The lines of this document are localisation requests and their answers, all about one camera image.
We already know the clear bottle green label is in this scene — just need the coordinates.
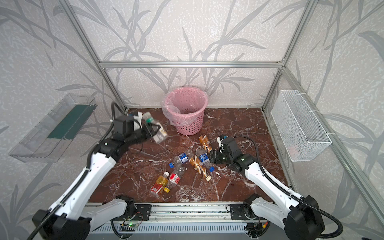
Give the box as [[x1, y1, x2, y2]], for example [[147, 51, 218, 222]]
[[143, 112, 169, 144]]

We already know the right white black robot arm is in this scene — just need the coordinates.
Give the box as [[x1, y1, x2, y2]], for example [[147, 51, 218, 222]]
[[217, 135, 344, 240]]

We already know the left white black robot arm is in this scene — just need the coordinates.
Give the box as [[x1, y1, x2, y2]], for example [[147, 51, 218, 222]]
[[28, 112, 161, 240]]

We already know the clear plastic bin liner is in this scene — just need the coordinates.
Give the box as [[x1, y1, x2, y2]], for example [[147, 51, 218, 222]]
[[161, 87, 193, 127]]

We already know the pink perforated plastic bin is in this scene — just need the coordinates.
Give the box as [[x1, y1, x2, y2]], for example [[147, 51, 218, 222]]
[[161, 87, 209, 136]]

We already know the small water bottle blue label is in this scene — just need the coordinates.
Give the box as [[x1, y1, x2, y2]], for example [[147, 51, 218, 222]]
[[196, 147, 215, 173]]

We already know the clear bottle blue cap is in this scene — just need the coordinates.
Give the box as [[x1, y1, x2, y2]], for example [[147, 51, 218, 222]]
[[169, 149, 193, 168]]

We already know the clear bottle red label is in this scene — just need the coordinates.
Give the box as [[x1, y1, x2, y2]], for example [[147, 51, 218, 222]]
[[164, 166, 187, 193]]

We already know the yellow drink bottle red label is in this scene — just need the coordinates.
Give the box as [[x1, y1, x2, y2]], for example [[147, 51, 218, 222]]
[[150, 172, 170, 198]]

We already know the right wiring bundle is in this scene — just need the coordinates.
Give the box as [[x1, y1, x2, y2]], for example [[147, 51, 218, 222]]
[[243, 218, 271, 239]]

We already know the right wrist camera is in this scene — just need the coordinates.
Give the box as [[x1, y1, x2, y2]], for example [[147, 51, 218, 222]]
[[217, 135, 228, 153]]

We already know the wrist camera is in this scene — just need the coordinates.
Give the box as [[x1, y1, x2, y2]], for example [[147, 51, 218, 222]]
[[132, 112, 143, 128], [217, 135, 228, 153]]

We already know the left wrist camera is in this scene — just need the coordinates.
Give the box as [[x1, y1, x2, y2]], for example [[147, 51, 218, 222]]
[[132, 112, 143, 128]]

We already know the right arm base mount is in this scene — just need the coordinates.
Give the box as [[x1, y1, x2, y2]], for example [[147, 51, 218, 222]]
[[228, 194, 262, 221]]

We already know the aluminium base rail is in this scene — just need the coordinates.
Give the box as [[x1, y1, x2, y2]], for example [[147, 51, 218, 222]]
[[83, 201, 316, 224]]

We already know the white wire mesh basket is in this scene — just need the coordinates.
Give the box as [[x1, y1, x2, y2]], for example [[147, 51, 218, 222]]
[[271, 90, 332, 162]]

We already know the clear acrylic wall shelf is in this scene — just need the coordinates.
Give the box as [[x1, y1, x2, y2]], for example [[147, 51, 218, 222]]
[[9, 94, 98, 163]]

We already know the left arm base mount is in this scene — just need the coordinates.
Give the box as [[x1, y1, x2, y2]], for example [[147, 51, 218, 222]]
[[115, 195, 152, 221]]

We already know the left circuit board with wires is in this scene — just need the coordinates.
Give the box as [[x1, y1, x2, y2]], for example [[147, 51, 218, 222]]
[[118, 212, 144, 232]]

